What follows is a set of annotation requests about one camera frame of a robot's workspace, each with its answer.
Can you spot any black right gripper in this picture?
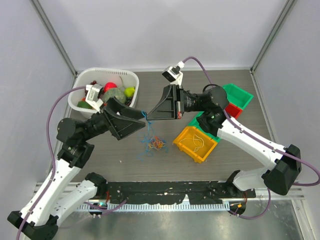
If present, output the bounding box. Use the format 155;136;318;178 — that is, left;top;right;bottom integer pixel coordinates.
146;85;207;122

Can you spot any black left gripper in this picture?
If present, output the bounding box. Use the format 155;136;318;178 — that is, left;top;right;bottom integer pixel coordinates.
81;95;148;141

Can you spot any orange cable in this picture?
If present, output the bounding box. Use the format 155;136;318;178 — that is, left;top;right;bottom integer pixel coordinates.
147;136;167;151

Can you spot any blue cable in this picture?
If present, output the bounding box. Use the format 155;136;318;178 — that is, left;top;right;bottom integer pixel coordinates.
135;110;169;162

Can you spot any white cable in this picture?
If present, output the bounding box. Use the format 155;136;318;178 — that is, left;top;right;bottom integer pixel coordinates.
180;133;205;153

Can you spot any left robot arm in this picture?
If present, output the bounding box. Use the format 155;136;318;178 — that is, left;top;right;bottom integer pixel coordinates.
7;98;146;240

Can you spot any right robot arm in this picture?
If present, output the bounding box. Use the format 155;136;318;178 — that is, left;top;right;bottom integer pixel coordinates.
147;84;301;198

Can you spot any green melon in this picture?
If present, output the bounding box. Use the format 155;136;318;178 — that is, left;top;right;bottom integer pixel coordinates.
101;87;127;104

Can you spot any green pear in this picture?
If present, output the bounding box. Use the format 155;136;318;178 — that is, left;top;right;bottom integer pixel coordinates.
124;87;136;98

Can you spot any red apple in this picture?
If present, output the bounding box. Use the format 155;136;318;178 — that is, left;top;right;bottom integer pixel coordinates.
103;82;118;93

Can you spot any near green plastic bin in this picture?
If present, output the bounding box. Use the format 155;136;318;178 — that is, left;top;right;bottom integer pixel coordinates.
187;111;222;143

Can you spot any green plastic bin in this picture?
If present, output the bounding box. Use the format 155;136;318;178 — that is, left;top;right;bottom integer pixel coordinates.
222;83;254;110
187;111;222;143

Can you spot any green lime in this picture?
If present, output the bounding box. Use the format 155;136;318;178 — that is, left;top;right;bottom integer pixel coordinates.
77;100;92;110

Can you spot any dark red grape bunch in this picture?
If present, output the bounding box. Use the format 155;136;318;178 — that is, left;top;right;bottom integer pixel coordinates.
84;80;101;96

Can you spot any yellow plastic bin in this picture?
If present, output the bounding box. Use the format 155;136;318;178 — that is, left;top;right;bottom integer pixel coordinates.
172;126;218;164

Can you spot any white fruit basket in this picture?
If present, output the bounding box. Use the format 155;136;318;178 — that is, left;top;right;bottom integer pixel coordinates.
68;67;140;119

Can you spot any red plastic bin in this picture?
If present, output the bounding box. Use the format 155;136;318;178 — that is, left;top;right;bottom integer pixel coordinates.
225;103;243;119

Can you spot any far green plastic bin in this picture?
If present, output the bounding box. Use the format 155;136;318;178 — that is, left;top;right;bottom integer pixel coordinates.
222;83;254;110

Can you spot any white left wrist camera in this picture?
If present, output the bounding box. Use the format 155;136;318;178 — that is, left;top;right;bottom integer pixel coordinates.
85;84;104;112

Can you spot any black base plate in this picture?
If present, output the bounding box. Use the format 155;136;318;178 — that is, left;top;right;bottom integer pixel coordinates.
106;180;256;205

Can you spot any white slotted cable duct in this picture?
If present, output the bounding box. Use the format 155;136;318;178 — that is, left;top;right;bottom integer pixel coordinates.
75;201;230;213

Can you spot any aluminium frame post left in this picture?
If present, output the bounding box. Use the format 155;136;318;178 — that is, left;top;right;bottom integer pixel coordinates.
29;0;78;77

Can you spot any aluminium frame post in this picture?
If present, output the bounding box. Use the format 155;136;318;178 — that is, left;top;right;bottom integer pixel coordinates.
29;0;78;77
249;0;298;75

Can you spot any aluminium frame post right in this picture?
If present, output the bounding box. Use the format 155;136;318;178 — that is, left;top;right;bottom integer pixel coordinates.
249;0;298;75

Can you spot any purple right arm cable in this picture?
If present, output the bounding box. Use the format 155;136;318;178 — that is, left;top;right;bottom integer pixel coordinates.
182;56;320;221

